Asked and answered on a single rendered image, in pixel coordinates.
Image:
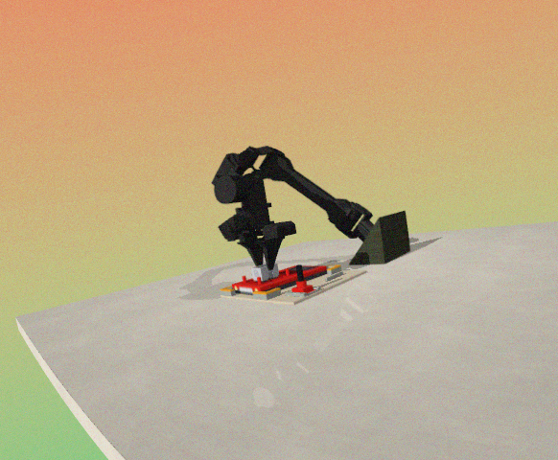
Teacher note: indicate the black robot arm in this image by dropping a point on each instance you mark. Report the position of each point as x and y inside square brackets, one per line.
[231, 185]

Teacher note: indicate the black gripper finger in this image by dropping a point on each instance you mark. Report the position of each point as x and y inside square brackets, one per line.
[270, 248]
[255, 250]

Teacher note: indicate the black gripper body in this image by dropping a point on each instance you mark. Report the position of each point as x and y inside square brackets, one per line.
[259, 210]

